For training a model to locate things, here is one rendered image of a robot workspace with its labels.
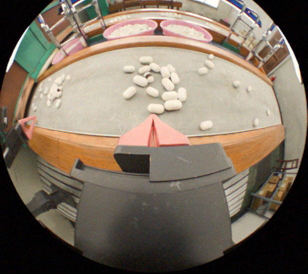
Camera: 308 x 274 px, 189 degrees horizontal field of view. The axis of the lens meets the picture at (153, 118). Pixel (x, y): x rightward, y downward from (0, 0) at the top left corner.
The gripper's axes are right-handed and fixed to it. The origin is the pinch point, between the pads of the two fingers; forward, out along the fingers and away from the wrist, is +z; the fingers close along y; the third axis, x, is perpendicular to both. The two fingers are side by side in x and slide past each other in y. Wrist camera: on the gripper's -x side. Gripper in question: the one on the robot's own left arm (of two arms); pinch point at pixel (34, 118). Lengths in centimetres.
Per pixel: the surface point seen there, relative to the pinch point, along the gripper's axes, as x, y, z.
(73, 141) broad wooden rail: 7.0, -19.6, 0.3
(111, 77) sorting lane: -3.4, -27.1, 15.2
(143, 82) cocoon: -2.3, -36.7, 11.0
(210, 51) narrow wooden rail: -14, -61, 24
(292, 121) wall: 21, -484, 8
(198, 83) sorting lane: -2, -51, 14
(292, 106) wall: -20, -480, 34
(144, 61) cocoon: -7.2, -36.5, 17.1
